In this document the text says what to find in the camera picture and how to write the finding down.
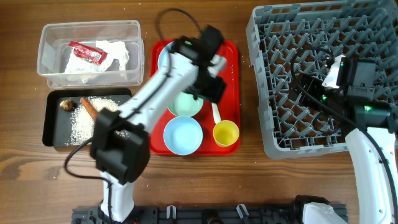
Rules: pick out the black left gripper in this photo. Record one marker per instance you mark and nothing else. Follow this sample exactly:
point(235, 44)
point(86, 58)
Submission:
point(211, 87)

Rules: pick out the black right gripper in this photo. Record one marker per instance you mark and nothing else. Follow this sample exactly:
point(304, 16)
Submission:
point(313, 84)

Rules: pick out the mint green bowl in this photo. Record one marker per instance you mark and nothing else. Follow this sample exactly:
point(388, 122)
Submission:
point(185, 105)

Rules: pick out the white tissue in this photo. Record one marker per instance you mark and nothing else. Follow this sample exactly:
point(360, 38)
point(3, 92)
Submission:
point(117, 52)

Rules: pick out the light blue bowl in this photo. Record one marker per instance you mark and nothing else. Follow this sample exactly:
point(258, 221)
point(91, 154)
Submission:
point(183, 135)

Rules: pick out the yellow plastic cup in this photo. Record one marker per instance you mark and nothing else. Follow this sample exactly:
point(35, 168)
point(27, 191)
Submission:
point(225, 133)

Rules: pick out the red snack wrapper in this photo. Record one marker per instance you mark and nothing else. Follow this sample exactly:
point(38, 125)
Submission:
point(90, 54)

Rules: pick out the orange carrot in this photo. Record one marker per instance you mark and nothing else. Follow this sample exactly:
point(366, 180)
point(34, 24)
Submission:
point(89, 108)

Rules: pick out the white rice pile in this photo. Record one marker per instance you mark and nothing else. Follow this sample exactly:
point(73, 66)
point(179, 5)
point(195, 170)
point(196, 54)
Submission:
point(82, 123)

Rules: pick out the brown food scrap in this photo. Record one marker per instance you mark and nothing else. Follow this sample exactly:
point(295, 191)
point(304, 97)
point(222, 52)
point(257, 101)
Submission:
point(67, 105)

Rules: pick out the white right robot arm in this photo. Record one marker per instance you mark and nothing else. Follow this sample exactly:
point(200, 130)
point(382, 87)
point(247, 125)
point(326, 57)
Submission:
point(368, 126)

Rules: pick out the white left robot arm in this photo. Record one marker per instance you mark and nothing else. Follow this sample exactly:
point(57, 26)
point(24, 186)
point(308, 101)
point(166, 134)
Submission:
point(120, 145)

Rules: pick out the gray dishwasher rack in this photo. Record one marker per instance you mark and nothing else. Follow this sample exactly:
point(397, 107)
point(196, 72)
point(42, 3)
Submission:
point(297, 38)

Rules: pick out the clear plastic waste bin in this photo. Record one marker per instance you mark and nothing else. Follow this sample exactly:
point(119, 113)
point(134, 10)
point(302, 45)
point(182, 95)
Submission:
point(54, 52)

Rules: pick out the black waste tray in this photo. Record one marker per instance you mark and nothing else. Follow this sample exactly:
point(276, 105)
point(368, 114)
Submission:
point(57, 125)

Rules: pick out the light blue plate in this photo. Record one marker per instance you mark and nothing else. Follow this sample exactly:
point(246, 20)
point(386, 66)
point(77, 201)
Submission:
point(163, 59)

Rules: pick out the white plastic spoon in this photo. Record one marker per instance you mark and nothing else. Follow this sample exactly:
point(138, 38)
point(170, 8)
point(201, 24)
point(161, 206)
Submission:
point(216, 113)

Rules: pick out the red serving tray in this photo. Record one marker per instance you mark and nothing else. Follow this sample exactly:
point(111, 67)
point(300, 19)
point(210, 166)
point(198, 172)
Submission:
point(229, 108)

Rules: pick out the black mounting rail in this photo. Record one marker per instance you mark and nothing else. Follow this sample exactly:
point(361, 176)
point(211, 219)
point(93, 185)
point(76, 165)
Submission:
point(239, 214)

